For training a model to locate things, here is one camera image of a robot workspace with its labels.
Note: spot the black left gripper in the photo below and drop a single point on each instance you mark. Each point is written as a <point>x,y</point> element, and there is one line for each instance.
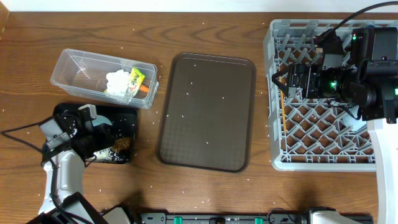
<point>106,139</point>

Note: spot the light blue rice bowl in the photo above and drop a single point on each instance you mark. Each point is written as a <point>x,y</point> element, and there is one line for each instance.
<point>101,120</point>

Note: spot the wooden chopstick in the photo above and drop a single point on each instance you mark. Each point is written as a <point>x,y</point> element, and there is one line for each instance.
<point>282,106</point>

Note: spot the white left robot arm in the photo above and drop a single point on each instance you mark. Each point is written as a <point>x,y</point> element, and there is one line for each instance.
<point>64,201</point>

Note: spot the black waste bin tray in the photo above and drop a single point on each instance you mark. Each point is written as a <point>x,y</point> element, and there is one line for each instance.
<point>124,124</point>

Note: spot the orange carrot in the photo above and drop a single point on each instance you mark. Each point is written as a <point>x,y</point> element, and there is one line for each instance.
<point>144,88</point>

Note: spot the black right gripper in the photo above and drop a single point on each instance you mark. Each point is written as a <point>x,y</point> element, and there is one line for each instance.
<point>292,80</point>

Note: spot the clear plastic container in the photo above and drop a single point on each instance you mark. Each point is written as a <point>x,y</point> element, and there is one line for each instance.
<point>83,74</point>

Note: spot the brown serving tray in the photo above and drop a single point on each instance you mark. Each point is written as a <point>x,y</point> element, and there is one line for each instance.
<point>208,112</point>

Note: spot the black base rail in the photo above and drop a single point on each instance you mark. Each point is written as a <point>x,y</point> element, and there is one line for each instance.
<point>233,217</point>

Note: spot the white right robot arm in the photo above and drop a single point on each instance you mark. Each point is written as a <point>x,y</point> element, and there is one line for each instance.
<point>371,85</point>

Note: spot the brown food scraps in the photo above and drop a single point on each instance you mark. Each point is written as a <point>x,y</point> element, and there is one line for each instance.
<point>122,144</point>

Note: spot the foil snack wrapper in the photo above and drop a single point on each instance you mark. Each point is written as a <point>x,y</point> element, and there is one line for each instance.
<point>136,79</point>

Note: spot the white rice pile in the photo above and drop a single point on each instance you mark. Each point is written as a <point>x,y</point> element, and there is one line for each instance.
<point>107,156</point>

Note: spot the white tissue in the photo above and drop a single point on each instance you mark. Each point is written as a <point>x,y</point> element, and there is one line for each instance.
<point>117,82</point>

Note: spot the grey dishwasher rack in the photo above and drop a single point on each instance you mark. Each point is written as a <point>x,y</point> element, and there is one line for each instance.
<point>322,134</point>

